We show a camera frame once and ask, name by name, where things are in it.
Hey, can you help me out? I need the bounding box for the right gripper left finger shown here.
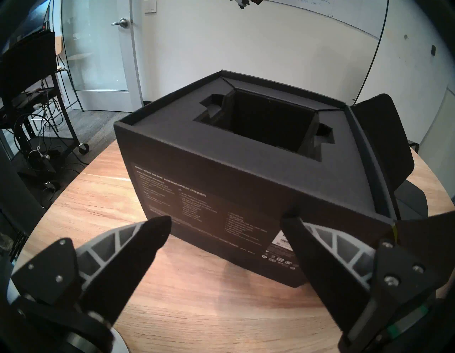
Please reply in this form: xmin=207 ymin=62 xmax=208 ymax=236
xmin=11 ymin=215 xmax=173 ymax=337

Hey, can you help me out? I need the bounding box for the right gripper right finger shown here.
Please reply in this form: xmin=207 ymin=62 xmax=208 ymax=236
xmin=280 ymin=216 xmax=441 ymax=343

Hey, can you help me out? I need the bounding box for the black cardboard box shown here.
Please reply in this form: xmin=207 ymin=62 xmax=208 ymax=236
xmin=114 ymin=69 xmax=455 ymax=289

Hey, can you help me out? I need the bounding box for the white label green dot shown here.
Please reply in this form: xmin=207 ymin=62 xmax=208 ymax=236
xmin=272 ymin=230 xmax=295 ymax=254

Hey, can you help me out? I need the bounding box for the wooden seat metal chair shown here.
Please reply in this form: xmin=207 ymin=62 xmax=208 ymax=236
xmin=53 ymin=36 xmax=84 ymax=113

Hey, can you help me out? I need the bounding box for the black equipment cart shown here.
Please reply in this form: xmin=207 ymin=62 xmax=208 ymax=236
xmin=0 ymin=31 xmax=89 ymax=200

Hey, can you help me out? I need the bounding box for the wall whiteboard with writing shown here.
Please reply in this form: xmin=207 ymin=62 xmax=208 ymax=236
xmin=270 ymin=0 xmax=388 ymax=38

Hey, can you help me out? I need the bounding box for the glass door with metal frame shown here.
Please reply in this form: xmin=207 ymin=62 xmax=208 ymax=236
xmin=60 ymin=0 xmax=143 ymax=112

